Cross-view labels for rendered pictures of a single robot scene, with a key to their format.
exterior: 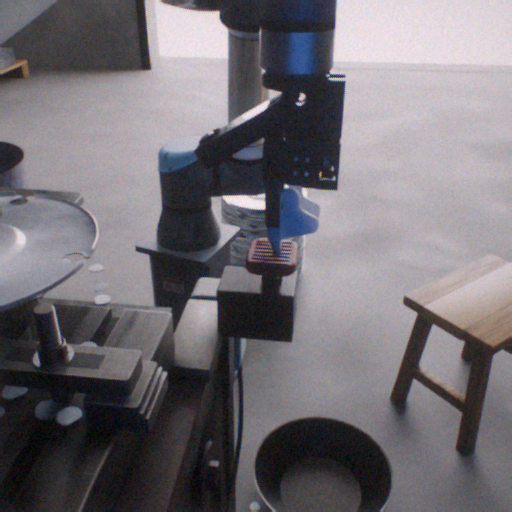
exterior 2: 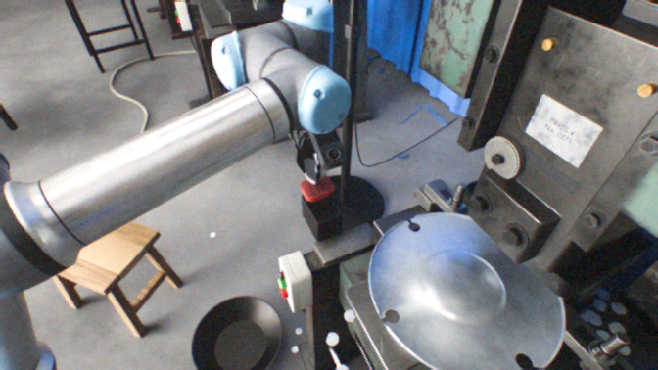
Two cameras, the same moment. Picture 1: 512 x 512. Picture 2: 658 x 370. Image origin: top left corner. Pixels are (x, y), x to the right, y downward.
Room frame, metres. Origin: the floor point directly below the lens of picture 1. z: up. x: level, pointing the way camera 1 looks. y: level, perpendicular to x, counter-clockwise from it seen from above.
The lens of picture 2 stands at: (0.90, 0.46, 1.30)
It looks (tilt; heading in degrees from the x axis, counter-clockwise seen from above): 44 degrees down; 237
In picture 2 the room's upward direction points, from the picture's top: straight up
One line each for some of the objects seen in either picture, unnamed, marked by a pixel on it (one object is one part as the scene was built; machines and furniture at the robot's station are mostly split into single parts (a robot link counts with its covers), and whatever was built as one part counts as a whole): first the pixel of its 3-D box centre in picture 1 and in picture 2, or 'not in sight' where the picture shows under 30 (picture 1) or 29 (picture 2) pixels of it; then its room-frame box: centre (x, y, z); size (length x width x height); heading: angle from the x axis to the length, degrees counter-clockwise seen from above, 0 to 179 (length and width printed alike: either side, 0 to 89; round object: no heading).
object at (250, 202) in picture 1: (263, 191); not in sight; (1.78, -0.03, 0.32); 0.29 x 0.29 x 0.01
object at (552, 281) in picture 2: not in sight; (543, 224); (0.42, 0.34, 0.86); 0.20 x 0.16 x 0.05; 82
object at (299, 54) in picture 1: (297, 50); not in sight; (0.61, -0.04, 0.98); 0.08 x 0.08 x 0.05
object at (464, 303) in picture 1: (478, 349); (112, 270); (1.14, -0.56, 0.16); 0.34 x 0.24 x 0.34; 126
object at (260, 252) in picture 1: (271, 277); (317, 197); (0.61, -0.02, 0.71); 0.07 x 0.06 x 0.08; 172
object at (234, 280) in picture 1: (257, 336); (321, 229); (0.61, 0.00, 0.62); 0.10 x 0.06 x 0.20; 82
